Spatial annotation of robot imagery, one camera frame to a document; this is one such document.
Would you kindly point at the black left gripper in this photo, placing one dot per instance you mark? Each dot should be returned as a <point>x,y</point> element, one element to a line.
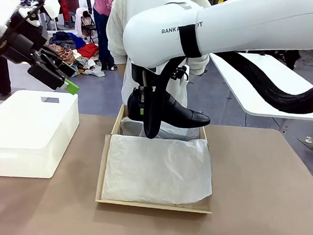
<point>22,43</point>

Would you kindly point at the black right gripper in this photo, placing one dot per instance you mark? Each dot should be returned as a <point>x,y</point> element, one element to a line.
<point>139,73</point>

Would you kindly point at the black leather shoe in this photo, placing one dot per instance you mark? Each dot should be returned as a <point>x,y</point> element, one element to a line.
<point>183,116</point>

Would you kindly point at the white tissue paper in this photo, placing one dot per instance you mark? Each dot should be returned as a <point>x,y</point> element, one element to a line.
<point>155,171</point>

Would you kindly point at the brown cardboard shoe box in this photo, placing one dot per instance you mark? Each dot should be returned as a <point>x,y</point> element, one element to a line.
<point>153,206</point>

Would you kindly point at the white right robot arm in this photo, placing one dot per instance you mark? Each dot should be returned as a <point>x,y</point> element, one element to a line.
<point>233,23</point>

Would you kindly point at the white plastic storage box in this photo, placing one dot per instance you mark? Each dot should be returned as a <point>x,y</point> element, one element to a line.
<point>24,129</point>

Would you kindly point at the patterned colourful cloth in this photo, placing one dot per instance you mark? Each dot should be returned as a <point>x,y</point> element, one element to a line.
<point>65,52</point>

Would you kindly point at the blue cloth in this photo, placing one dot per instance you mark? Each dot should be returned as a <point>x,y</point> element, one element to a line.
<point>76,40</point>

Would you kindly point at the red cloth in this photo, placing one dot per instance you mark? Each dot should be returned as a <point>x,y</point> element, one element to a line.
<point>88,51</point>

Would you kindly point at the white crumpled cloth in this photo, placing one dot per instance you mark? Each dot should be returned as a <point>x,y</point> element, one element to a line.
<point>94,70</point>

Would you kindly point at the chair draped with clothes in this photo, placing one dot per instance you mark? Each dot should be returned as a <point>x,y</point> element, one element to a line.
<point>85,21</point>

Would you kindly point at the red jacket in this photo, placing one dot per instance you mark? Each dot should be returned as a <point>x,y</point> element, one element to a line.
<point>63,10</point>

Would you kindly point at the person's torso in light sweater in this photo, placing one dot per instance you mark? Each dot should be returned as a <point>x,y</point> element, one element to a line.
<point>116,39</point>

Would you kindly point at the background person in pink shirt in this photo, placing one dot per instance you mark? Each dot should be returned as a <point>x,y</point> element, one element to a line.
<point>101,3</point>

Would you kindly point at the white side table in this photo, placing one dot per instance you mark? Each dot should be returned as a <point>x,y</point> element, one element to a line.
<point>283,70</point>

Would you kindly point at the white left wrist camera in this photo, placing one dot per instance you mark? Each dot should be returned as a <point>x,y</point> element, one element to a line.
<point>52,6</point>

